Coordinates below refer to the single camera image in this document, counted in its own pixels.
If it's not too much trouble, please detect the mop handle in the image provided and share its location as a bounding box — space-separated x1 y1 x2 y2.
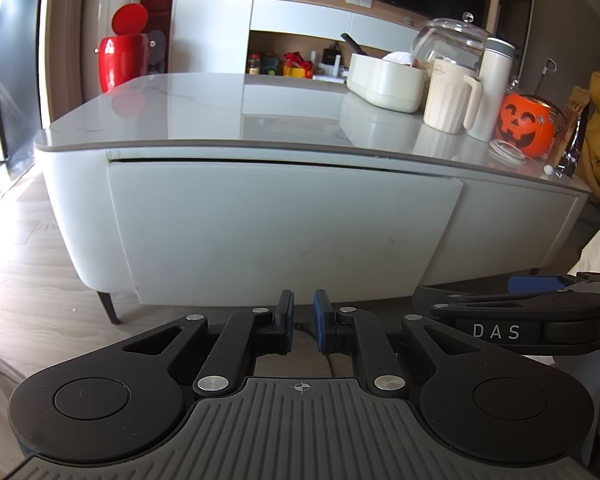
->
532 59 556 97

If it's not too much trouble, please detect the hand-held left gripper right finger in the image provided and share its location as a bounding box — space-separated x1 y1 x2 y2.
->
313 289 483 395

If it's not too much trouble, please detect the red toy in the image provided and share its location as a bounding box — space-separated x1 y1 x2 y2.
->
283 51 314 80

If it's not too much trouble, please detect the black handled utensil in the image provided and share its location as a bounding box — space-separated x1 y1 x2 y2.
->
341 33 369 57

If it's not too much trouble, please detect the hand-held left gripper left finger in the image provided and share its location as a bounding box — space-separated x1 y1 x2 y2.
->
121 289 296 398

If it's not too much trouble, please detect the cream ribbed kettle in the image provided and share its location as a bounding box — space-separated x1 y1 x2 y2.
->
423 57 484 135

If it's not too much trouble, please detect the white thermos bottle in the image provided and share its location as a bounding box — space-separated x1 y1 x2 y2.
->
465 37 516 142

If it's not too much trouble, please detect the round white jar lid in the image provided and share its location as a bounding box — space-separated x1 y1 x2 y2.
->
488 139 529 165

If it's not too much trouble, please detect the white marble-top table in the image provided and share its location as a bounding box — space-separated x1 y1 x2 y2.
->
34 72 593 323

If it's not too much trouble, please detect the glass snack jar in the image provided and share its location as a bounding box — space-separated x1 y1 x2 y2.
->
411 11 492 77

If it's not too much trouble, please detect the orange pumpkin bucket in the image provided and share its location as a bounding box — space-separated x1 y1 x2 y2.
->
492 92 557 157

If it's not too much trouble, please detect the white table drawer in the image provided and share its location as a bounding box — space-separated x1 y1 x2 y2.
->
106 159 464 307

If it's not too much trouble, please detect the white tissue box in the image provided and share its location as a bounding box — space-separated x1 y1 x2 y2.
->
346 52 427 113

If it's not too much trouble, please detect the patterned snack bag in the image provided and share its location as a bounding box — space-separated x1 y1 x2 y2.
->
555 85 592 177

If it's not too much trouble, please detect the red pedal trash bin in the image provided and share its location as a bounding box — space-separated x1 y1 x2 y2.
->
98 4 151 93

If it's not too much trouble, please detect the white tissue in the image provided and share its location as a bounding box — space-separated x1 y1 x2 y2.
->
382 51 421 68

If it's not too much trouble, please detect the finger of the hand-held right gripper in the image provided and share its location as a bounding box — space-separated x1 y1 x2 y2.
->
412 284 572 320
509 274 582 294

